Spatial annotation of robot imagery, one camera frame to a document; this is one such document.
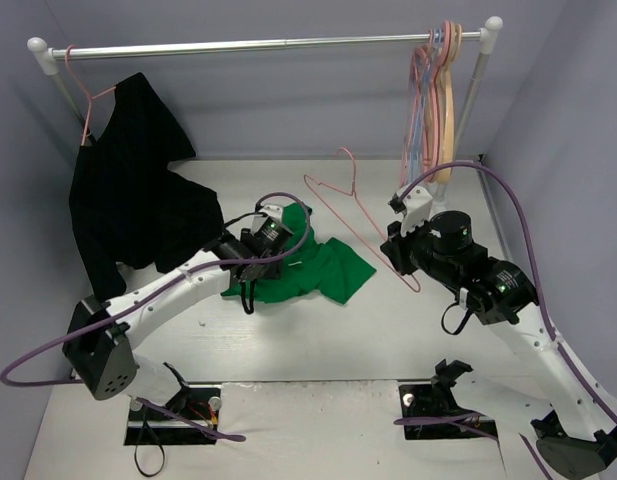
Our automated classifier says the green t shirt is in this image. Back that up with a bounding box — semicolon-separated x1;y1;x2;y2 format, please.
220;202;378;305

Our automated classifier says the pink wire hanger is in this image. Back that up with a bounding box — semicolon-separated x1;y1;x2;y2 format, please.
399;21;463;186
302;146;422;293
63;44;118;147

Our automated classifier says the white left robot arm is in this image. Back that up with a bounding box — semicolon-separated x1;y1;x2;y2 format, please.
62;204;292;420

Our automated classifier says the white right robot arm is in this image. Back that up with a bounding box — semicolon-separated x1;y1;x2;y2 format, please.
380;211;617;479

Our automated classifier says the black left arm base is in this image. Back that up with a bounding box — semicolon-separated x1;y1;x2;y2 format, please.
123;384;221;446

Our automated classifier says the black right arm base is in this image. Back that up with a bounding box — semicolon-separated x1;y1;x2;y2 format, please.
394;360;498;441

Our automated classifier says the black t shirt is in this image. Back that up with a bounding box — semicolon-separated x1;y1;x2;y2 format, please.
69;73;224;301

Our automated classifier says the beige plastic hanger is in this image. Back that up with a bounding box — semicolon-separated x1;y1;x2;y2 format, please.
422;20;463;172

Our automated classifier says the metal clothes rack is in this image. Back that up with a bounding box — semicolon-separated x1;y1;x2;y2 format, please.
26;15;504;216

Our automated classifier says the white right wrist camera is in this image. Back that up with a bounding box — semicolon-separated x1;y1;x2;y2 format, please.
389;186;433;237

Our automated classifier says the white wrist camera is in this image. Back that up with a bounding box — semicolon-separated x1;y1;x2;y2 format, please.
389;186;433;237
252;203;284;228

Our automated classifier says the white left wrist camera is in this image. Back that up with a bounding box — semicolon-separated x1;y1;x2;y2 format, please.
252;203;284;228

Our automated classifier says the thin black cable loop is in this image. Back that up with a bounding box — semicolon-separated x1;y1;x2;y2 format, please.
132;407;167;477

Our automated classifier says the blue wire hanger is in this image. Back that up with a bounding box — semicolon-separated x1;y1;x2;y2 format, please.
402;28;443;182

